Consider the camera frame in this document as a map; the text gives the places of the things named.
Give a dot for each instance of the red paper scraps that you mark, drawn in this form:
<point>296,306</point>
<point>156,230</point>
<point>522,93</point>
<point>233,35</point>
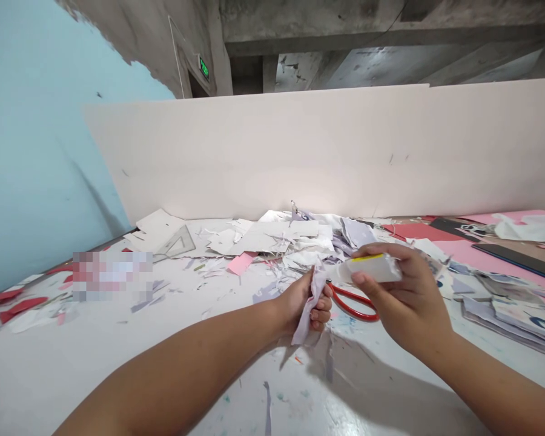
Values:
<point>13,304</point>

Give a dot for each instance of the green exit sign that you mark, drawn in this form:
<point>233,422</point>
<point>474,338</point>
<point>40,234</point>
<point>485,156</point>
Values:
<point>204,68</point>

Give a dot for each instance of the large pink paper sheet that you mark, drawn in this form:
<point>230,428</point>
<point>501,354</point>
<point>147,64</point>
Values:
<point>458,252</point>

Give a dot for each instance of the white crumpled cloth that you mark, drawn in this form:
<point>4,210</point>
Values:
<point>527,229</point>

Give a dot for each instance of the person's left fingers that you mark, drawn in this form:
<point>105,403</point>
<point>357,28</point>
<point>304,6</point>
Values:
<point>324,309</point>

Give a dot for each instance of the pale paper strip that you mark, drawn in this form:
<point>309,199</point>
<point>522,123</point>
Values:
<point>309,313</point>

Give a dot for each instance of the small pink paper piece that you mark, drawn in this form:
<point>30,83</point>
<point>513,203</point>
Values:
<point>240,264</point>

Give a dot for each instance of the black flat board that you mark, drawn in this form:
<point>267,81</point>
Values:
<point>522,261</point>
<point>454,228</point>

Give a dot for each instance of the person's left hand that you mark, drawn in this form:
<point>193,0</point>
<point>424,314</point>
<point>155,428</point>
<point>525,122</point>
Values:
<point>295,302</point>

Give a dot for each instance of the pile of white paper scraps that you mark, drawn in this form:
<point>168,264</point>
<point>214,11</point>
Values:
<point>272,238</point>

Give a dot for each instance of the stack of printed paper cutouts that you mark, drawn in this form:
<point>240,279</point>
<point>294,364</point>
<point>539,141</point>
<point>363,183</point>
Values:
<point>508,304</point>

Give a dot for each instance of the clear plastic set square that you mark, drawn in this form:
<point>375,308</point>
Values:
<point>179,245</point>

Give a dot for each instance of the person's right hand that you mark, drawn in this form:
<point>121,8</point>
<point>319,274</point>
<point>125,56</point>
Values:
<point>413,295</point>

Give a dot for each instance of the large white board panel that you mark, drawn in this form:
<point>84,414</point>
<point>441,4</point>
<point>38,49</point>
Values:
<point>299,154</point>

